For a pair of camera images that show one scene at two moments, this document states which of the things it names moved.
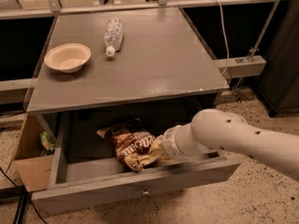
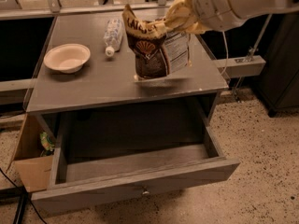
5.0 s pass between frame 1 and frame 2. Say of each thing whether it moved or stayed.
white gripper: moved
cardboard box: stayed
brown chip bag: moved
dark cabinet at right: stayed
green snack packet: stayed
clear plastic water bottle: stayed
